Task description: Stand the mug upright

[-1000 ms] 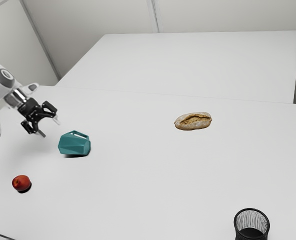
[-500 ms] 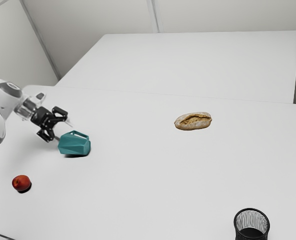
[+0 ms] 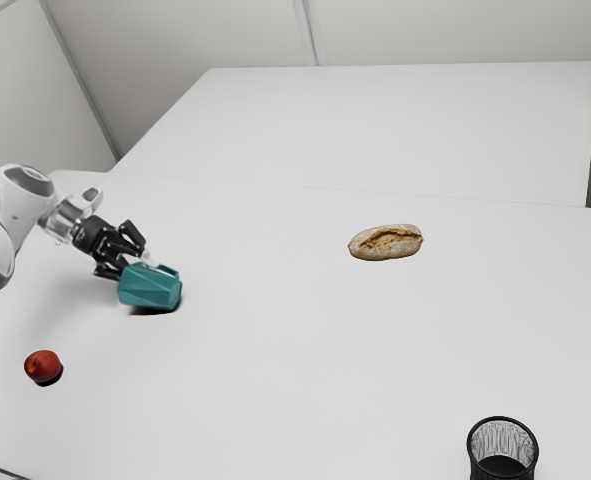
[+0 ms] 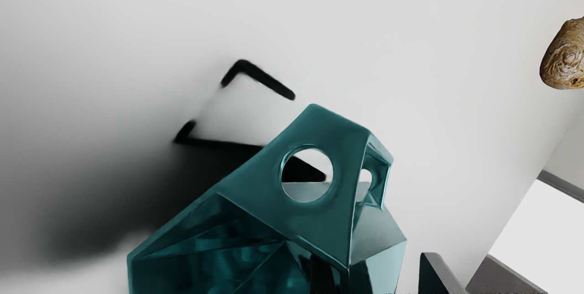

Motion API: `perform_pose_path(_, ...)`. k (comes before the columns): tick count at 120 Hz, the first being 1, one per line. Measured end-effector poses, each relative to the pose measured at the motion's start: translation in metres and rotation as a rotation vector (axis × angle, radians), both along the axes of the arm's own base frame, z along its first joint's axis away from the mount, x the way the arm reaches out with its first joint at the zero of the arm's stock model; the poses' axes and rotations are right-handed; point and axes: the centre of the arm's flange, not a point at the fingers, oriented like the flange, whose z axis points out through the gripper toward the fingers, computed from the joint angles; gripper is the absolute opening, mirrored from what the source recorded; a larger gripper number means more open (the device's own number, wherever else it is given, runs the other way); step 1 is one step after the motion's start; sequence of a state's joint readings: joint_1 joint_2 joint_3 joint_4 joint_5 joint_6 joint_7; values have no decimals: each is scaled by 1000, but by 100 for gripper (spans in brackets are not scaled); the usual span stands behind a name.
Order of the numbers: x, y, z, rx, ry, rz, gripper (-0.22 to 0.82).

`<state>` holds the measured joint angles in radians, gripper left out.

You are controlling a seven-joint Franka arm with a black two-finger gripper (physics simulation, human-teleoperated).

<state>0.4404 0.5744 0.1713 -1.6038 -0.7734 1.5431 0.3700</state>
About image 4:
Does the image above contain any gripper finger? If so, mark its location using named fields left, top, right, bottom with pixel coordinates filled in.
left=418, top=252, right=468, bottom=294

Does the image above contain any brown lumpy rounded object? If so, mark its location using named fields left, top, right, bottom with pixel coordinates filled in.
left=539, top=16, right=584, bottom=90

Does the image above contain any teal faceted mug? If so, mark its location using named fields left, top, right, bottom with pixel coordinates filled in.
left=127, top=104, right=407, bottom=294

